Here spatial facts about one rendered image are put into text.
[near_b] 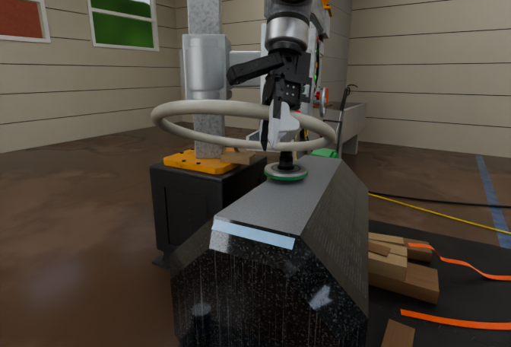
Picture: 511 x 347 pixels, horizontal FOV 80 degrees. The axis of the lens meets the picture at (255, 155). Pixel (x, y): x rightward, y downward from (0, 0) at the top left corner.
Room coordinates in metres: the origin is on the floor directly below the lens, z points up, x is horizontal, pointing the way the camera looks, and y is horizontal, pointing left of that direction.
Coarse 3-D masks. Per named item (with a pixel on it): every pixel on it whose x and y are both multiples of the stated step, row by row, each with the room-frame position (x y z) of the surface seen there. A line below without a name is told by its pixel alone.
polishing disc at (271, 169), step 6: (276, 162) 1.55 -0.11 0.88; (270, 168) 1.44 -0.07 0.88; (276, 168) 1.44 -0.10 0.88; (294, 168) 1.44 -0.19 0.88; (300, 168) 1.44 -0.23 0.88; (306, 168) 1.44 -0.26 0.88; (276, 174) 1.36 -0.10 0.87; (282, 174) 1.35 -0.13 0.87; (288, 174) 1.35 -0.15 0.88; (294, 174) 1.35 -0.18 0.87; (300, 174) 1.37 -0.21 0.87
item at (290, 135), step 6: (258, 132) 1.14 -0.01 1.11; (288, 132) 1.15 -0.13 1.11; (294, 132) 1.29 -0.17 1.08; (246, 138) 1.03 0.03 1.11; (252, 138) 1.07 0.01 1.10; (258, 138) 1.14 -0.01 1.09; (282, 138) 1.03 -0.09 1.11; (288, 138) 1.15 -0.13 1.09; (252, 150) 1.03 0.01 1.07; (258, 150) 1.02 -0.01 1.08
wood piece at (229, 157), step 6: (222, 156) 1.88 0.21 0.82; (228, 156) 1.87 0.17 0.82; (234, 156) 1.85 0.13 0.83; (240, 156) 1.84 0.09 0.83; (246, 156) 1.84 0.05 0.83; (252, 156) 1.87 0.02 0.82; (228, 162) 1.87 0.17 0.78; (234, 162) 1.85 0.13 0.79; (240, 162) 1.84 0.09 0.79; (246, 162) 1.82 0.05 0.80
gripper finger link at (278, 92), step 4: (276, 84) 0.59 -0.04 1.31; (280, 84) 0.59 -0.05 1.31; (276, 88) 0.58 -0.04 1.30; (280, 88) 0.58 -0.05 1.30; (276, 92) 0.58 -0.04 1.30; (280, 92) 0.58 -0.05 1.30; (272, 96) 0.59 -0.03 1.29; (276, 96) 0.57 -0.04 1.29; (280, 96) 0.57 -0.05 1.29; (276, 100) 0.57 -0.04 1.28; (280, 100) 0.57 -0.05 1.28; (276, 104) 0.57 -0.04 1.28; (280, 104) 0.58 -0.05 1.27; (276, 108) 0.57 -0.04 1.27; (280, 108) 0.57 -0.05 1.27; (276, 112) 0.57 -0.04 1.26; (280, 112) 0.57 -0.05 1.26; (272, 116) 0.57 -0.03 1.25; (276, 116) 0.56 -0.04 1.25; (280, 116) 0.57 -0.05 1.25
